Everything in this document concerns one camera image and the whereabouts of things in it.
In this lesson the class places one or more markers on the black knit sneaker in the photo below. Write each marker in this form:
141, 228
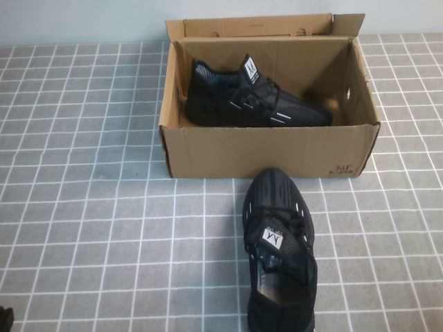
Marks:
277, 193

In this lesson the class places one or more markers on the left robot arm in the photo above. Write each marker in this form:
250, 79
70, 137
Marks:
5, 320

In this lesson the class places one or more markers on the brown cardboard shoe box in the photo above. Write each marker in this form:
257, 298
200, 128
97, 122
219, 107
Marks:
263, 152

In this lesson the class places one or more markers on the black sneaker with upright tongue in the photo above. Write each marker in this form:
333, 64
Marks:
221, 103

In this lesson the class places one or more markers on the grey checked tablecloth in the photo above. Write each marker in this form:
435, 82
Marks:
104, 224

